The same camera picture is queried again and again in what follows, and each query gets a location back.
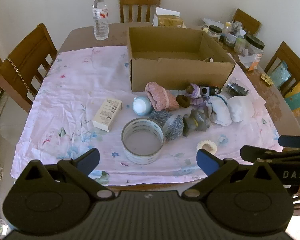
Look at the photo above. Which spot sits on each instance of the purple crochet flower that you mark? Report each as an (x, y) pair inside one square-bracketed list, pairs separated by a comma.
[(196, 93)]

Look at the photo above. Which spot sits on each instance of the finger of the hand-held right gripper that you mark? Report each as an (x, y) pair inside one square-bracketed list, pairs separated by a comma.
[(293, 141), (277, 155)]

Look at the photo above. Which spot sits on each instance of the grey knitted sleeve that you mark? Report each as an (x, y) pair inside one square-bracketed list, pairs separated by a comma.
[(170, 125)]

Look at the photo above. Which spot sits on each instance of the wooden slatted chair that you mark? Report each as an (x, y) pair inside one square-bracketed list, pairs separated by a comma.
[(140, 5)]

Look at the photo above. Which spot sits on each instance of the yellow and teal bag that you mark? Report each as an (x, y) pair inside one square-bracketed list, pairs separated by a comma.
[(298, 100)]

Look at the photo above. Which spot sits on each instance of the bag of small bottles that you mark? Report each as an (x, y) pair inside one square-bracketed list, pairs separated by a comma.
[(231, 36)]

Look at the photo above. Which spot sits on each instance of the orange packet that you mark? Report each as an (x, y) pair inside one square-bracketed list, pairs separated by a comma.
[(253, 63)]

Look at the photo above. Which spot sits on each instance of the small beige printed box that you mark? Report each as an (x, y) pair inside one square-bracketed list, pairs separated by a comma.
[(107, 113)]

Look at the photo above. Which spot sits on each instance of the small black and white cube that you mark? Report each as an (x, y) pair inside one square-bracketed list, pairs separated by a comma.
[(205, 90)]

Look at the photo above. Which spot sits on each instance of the small jar with black lid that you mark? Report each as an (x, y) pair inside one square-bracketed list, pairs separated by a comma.
[(215, 32)]

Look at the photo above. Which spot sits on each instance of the pink floral cloth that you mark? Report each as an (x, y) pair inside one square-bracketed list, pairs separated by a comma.
[(77, 85)]

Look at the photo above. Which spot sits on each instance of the white and blue ball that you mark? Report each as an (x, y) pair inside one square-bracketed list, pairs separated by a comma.
[(141, 106)]

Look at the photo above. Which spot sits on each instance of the white plastic container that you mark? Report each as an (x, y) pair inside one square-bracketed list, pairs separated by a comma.
[(241, 108)]

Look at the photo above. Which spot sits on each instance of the yellow tissue box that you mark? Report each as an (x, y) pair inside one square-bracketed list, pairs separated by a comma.
[(170, 18)]

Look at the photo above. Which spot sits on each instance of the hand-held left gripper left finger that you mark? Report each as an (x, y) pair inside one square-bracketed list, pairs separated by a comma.
[(88, 160)]

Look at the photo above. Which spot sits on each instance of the white cloth with blue trim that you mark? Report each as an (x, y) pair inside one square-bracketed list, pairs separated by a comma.
[(220, 111)]

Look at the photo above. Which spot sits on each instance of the clear tape roll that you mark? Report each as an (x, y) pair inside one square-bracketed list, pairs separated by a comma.
[(130, 150)]

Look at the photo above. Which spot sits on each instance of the large jar with black lid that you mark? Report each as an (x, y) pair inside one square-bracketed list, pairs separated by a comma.
[(253, 47)]

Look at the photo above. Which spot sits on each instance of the brown scrunchie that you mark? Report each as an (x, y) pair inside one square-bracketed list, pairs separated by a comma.
[(183, 101)]

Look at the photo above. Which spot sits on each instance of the cardboard box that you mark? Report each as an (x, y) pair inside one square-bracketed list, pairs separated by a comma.
[(180, 72)]

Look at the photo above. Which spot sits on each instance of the wooden chair with bags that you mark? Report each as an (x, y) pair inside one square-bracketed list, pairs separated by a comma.
[(287, 55)]

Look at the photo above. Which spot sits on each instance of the wooden desktop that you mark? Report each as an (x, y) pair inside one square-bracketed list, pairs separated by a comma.
[(275, 100)]

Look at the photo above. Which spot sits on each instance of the white ruffled scrunchie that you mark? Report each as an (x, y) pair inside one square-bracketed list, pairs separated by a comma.
[(207, 145)]

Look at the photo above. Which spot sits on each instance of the clear water bottle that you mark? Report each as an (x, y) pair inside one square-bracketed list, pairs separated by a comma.
[(100, 22)]

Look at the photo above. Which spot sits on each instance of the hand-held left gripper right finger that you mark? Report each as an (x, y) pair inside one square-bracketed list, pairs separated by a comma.
[(207, 161)]

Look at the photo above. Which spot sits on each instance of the grey green rolled sock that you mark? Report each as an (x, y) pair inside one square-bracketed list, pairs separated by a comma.
[(196, 122)]

